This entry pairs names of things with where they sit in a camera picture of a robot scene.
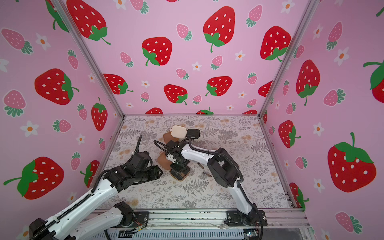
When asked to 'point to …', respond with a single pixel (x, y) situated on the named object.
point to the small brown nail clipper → (200, 165)
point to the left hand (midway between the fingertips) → (161, 172)
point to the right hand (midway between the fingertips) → (175, 173)
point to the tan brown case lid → (163, 161)
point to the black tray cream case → (193, 133)
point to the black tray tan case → (181, 175)
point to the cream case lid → (178, 131)
